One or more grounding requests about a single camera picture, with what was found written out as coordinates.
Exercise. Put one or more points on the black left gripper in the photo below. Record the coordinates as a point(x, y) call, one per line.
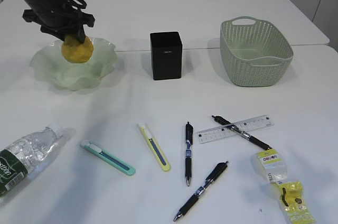
point(58, 16)

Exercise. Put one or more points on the yellow pear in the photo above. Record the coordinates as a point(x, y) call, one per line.
point(76, 52)

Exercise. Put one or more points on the clear water bottle green label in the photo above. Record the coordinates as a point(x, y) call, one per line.
point(29, 155)

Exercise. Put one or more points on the yellow plastic packaging waste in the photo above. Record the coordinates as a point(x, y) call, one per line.
point(288, 192)

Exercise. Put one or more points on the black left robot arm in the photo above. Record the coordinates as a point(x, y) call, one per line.
point(60, 18)

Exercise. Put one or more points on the frosted green wavy glass plate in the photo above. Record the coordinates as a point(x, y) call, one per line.
point(50, 66)

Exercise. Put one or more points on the black square pen holder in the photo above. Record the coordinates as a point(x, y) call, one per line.
point(166, 55)

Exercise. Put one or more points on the teal utility knife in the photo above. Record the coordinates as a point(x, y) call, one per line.
point(109, 158)

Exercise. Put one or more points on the black gel pen middle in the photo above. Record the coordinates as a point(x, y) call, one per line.
point(188, 159)

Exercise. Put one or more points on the yellow utility knife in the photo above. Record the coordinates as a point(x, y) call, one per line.
point(154, 147)

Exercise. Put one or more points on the clear plastic ruler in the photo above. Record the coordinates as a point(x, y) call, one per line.
point(241, 128)

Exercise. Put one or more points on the green woven plastic basket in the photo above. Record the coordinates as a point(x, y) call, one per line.
point(254, 52)

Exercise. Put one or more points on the black gel pen front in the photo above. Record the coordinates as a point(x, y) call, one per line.
point(211, 178)

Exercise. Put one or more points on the black gel pen on ruler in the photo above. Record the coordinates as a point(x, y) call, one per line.
point(242, 133)

